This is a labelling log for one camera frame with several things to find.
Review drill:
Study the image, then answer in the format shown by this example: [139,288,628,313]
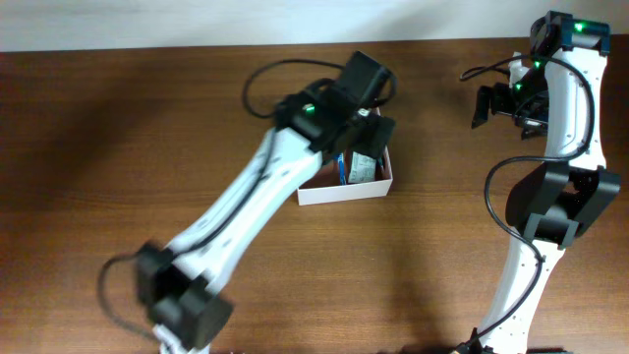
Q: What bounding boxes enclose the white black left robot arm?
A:
[135,51,397,353]

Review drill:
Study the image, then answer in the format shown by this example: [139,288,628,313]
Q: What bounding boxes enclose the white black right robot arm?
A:
[455,11,620,353]

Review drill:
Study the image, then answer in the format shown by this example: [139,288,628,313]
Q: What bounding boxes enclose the green white Dettol soap box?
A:
[348,151,376,184]

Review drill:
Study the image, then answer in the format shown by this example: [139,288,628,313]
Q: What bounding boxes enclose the blue white toothbrush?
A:
[335,152,347,186]

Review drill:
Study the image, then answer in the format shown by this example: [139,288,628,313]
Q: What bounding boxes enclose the pink cardboard box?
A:
[297,147,393,207]

